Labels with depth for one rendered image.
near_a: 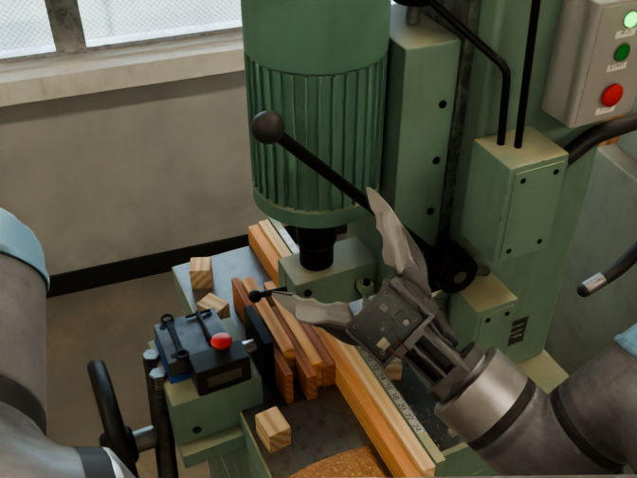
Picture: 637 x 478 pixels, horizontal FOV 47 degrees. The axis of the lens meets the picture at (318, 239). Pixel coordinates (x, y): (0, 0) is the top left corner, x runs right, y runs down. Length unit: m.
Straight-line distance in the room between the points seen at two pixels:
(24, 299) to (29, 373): 0.04
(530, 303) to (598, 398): 0.58
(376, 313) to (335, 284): 0.40
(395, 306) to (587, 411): 0.19
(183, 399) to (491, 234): 0.48
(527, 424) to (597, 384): 0.08
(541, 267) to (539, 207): 0.25
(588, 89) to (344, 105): 0.30
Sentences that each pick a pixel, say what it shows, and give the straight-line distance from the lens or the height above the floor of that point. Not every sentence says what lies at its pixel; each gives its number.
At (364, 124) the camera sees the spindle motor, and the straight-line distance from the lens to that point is 0.90.
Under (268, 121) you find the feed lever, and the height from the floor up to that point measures 1.41.
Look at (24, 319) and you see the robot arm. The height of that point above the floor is 1.52.
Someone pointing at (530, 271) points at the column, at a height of 1.02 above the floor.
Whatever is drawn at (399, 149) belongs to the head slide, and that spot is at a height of 1.28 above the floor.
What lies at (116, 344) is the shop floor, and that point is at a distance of 2.55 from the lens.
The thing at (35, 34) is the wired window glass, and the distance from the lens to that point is 2.39.
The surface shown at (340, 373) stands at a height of 0.94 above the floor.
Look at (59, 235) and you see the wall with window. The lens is 2.65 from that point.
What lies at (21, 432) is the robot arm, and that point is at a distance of 0.35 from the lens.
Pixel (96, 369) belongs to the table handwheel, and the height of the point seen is 0.95.
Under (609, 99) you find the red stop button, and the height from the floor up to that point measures 1.36.
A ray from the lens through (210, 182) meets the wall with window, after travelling 2.61.
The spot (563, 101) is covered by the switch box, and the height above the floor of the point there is 1.35.
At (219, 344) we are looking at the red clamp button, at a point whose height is 1.02.
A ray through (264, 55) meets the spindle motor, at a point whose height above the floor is 1.43.
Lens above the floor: 1.78
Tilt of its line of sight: 38 degrees down
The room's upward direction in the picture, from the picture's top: straight up
